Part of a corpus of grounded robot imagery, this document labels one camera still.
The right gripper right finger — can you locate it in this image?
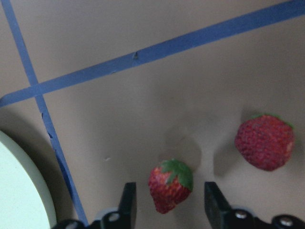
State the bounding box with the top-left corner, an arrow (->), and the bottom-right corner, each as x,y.
204,182 -> 305,229

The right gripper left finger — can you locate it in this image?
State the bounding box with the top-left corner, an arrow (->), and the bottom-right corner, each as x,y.
95,182 -> 137,229

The strawberry with green leaves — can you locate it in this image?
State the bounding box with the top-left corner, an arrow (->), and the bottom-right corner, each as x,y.
148,158 -> 193,214

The round red strawberry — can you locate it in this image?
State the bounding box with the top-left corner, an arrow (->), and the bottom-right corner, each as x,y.
234,114 -> 295,172

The light green plate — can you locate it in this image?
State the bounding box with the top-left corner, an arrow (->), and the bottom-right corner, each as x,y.
0,132 -> 57,229

